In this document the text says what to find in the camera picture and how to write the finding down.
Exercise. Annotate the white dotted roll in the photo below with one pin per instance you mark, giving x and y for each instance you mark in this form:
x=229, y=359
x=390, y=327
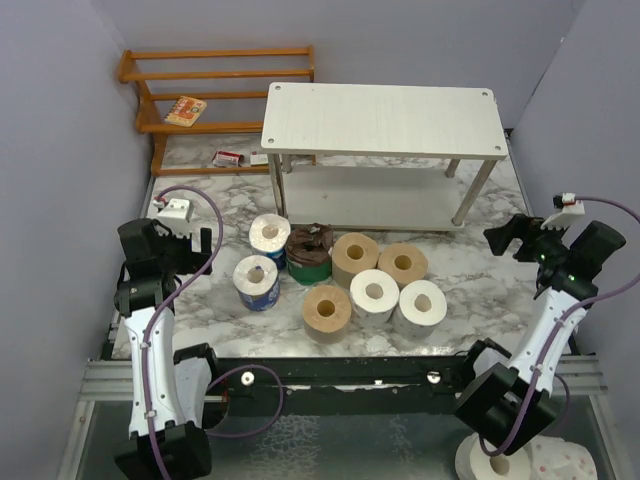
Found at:
x=422, y=306
x=374, y=295

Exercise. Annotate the small white card box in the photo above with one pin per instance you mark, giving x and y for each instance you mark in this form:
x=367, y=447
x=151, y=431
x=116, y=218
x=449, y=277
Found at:
x=258, y=158

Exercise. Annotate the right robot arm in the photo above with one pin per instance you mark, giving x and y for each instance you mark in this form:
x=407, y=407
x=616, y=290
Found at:
x=509, y=400

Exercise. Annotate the blue roll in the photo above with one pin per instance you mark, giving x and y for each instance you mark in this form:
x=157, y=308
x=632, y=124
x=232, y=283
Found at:
x=268, y=235
x=256, y=279

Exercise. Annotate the white two-tier shelf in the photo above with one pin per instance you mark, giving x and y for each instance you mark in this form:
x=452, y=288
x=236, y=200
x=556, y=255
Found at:
x=459, y=125

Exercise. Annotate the blue roll front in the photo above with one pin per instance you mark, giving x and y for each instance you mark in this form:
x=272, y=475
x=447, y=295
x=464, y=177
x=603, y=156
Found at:
x=256, y=279

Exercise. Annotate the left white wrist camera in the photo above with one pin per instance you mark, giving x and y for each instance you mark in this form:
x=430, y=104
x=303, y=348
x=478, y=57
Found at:
x=173, y=210

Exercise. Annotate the tan paper roll front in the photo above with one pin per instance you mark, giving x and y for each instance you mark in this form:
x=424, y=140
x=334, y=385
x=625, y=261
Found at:
x=326, y=313

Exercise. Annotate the tan paper roll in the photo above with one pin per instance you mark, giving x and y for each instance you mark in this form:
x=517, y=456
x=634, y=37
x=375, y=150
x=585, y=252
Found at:
x=352, y=253
x=326, y=313
x=405, y=263

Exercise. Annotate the orange snack packet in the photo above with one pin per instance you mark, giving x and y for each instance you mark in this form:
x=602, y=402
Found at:
x=185, y=111

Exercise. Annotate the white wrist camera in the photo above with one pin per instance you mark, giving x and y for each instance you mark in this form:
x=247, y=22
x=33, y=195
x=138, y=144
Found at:
x=173, y=210
x=568, y=209

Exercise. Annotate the red white small box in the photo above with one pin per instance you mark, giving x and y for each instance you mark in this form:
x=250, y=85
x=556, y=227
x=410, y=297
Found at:
x=225, y=159

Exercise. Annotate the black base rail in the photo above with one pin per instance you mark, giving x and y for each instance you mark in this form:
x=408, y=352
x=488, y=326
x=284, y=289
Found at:
x=344, y=386

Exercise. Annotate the white roll on floor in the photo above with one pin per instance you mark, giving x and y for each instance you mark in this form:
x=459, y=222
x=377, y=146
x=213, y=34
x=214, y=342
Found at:
x=472, y=463

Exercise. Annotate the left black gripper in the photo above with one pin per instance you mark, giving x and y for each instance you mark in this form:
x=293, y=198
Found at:
x=195, y=261

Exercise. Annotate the dotted roll on floor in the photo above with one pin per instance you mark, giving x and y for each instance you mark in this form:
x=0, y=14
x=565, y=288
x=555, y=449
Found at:
x=554, y=458

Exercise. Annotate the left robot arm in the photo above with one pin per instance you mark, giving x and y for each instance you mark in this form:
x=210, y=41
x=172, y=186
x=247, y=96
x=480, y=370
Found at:
x=166, y=436

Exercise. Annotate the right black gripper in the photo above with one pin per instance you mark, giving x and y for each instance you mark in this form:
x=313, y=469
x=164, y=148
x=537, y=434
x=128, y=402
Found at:
x=500, y=237

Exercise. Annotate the orange wooden rack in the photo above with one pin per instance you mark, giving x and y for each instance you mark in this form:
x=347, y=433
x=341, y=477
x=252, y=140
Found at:
x=150, y=121

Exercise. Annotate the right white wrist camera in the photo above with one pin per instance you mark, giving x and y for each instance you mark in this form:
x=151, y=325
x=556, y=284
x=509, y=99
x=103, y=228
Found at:
x=568, y=209

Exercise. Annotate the brown roll green wrapper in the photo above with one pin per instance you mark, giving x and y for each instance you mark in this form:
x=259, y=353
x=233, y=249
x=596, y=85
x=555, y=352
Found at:
x=308, y=253

